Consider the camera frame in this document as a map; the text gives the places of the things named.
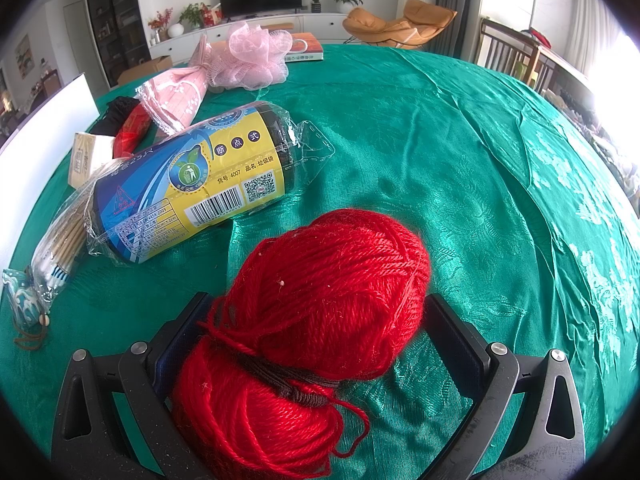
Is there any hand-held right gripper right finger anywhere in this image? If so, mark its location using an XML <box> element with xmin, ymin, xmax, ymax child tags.
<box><xmin>424</xmin><ymin>293</ymin><xmax>586</xmax><ymax>480</ymax></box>

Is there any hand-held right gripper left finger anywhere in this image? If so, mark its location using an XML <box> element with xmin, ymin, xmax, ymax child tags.
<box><xmin>50</xmin><ymin>292</ymin><xmax>216</xmax><ymax>480</ymax></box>

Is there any red yarn ball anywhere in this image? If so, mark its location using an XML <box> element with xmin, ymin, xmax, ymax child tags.
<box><xmin>171</xmin><ymin>208</ymin><xmax>432</xmax><ymax>480</ymax></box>

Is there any red packet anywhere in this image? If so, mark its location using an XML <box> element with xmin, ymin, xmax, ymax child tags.
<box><xmin>112</xmin><ymin>107</ymin><xmax>153</xmax><ymax>160</ymax></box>

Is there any pink face mask pack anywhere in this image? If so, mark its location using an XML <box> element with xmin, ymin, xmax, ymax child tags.
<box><xmin>135</xmin><ymin>35</ymin><xmax>221</xmax><ymax>136</ymax></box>

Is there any teal sachet pouch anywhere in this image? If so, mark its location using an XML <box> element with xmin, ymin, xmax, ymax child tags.
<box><xmin>2</xmin><ymin>268</ymin><xmax>51</xmax><ymax>351</ymax></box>

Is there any green tablecloth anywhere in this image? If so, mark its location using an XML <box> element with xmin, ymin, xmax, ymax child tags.
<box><xmin>0</xmin><ymin>42</ymin><xmax>640</xmax><ymax>480</ymax></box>

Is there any bamboo chopsticks pack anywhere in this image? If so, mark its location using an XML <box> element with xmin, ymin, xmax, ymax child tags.
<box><xmin>30</xmin><ymin>180</ymin><xmax>101</xmax><ymax>301</ymax></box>

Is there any packaged trash bag roll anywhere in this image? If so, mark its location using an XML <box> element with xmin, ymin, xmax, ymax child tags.
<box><xmin>85</xmin><ymin>101</ymin><xmax>336</xmax><ymax>266</ymax></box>

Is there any small cardboard box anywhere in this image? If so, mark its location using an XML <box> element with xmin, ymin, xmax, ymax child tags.
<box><xmin>67</xmin><ymin>132</ymin><xmax>118</xmax><ymax>191</ymax></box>

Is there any black cloth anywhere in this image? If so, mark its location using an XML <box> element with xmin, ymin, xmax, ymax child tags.
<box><xmin>90</xmin><ymin>96</ymin><xmax>143</xmax><ymax>137</ymax></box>

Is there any white board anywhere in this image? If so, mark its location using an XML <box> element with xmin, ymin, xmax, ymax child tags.
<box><xmin>0</xmin><ymin>72</ymin><xmax>101</xmax><ymax>256</ymax></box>

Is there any dark wooden chair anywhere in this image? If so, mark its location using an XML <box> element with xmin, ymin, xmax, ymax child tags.
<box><xmin>477</xmin><ymin>17</ymin><xmax>556</xmax><ymax>86</ymax></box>

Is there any pink mesh bath sponge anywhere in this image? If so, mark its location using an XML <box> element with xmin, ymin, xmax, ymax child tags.
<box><xmin>207</xmin><ymin>22</ymin><xmax>291</xmax><ymax>92</ymax></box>

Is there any orange lounge chair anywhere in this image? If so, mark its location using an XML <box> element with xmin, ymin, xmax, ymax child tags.
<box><xmin>342</xmin><ymin>0</ymin><xmax>458</xmax><ymax>51</ymax></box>

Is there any orange cover book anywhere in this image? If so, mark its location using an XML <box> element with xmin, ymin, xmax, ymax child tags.
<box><xmin>285</xmin><ymin>32</ymin><xmax>325</xmax><ymax>63</ymax></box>

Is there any red flower vase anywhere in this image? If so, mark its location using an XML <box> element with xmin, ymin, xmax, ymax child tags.
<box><xmin>147</xmin><ymin>8</ymin><xmax>173</xmax><ymax>43</ymax></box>

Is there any white television cabinet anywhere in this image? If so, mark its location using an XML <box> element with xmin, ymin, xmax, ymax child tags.
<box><xmin>149</xmin><ymin>12</ymin><xmax>361</xmax><ymax>63</ymax></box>

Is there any leafy green potted plant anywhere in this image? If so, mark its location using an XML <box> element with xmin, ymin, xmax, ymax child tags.
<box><xmin>179</xmin><ymin>3</ymin><xmax>206</xmax><ymax>29</ymax></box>

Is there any dark display cabinet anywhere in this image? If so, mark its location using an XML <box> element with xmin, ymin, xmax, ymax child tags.
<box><xmin>82</xmin><ymin>0</ymin><xmax>151</xmax><ymax>88</ymax></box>

